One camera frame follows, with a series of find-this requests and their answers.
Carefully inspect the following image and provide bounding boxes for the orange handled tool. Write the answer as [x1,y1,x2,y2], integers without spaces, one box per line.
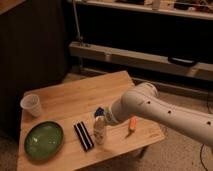
[126,116,137,138]

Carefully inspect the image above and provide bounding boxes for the clear plastic cup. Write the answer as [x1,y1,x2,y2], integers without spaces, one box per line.
[20,94,43,117]

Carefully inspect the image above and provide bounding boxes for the small white bottle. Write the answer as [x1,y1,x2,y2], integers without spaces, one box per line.
[93,116,106,145]

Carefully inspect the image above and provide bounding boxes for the black handle on shelf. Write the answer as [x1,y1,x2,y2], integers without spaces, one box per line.
[168,57,198,67]

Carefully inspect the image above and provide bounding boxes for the green round plate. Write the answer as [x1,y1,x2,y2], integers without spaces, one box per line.
[24,121,64,161]

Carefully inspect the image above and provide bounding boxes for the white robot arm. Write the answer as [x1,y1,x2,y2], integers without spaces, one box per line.
[105,82,213,149]

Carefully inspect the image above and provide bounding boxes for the wooden table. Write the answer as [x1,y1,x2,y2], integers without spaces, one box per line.
[17,71,164,171]

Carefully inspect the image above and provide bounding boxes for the metal shelf rack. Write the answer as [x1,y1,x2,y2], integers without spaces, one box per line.
[67,0,213,82]

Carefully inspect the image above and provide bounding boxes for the blue cloth piece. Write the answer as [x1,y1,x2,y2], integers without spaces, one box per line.
[94,107,105,117]

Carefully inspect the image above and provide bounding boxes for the black white striped block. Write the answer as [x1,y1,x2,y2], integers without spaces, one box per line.
[74,122,94,152]

